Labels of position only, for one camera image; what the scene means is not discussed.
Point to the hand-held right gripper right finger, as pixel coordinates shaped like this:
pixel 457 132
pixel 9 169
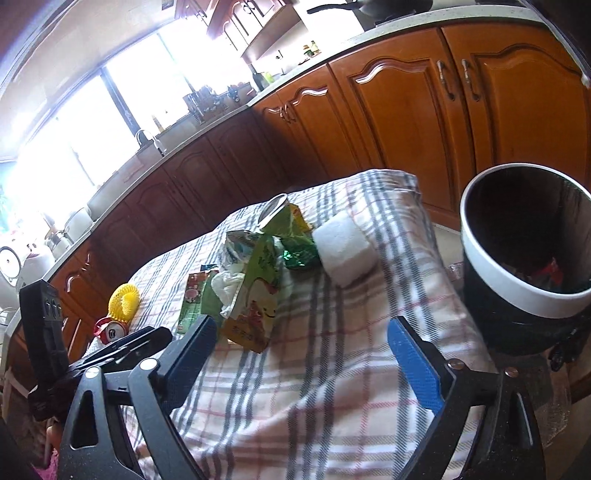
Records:
pixel 415 364

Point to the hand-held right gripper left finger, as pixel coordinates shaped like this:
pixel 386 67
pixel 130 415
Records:
pixel 205 337

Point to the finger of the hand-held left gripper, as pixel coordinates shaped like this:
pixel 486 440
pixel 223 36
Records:
pixel 138 344

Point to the white snack bag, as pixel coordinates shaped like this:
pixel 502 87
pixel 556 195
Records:
pixel 240 249

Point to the black trash bin white rim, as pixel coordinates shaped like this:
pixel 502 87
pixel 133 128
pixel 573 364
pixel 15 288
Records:
pixel 489 272

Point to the shiny green wrapper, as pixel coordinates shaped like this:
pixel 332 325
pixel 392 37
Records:
pixel 300 257

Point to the yellow foil snack wrapper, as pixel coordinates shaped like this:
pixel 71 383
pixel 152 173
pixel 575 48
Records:
pixel 288 221

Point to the red can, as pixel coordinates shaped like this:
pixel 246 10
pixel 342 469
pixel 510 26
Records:
pixel 111 331

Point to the green and pink packet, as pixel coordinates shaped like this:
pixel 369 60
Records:
pixel 194 300

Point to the yellow mesh ball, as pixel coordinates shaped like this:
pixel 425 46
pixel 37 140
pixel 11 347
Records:
pixel 123 302

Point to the green tissue pack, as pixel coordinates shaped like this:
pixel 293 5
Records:
pixel 256 304

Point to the white rice cooker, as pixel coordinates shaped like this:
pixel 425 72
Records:
pixel 8 267

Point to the small dark wrapper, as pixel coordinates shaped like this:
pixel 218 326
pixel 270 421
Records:
pixel 208 267

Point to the plaid cloth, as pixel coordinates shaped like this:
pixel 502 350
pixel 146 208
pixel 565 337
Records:
pixel 323 346

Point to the white pot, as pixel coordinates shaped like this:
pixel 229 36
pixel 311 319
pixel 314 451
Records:
pixel 78 221

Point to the metal faucet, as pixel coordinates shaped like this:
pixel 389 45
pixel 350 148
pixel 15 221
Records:
pixel 150 138

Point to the metal utensil rack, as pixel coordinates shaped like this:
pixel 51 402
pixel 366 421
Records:
pixel 199 104

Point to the kitchen window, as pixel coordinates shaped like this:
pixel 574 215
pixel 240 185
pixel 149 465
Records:
pixel 138 97

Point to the wooden base cabinets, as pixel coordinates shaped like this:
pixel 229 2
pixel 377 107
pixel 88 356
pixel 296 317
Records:
pixel 392 115

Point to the dark bottle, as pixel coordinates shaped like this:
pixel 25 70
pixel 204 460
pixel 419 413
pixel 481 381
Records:
pixel 257 79

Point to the white stone countertop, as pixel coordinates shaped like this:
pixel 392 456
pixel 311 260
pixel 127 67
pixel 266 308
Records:
pixel 406 24

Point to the black pan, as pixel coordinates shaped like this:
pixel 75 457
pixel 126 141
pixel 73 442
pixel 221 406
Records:
pixel 392 8

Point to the wooden wall cabinet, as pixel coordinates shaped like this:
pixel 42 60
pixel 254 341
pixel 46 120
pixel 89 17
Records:
pixel 258 27

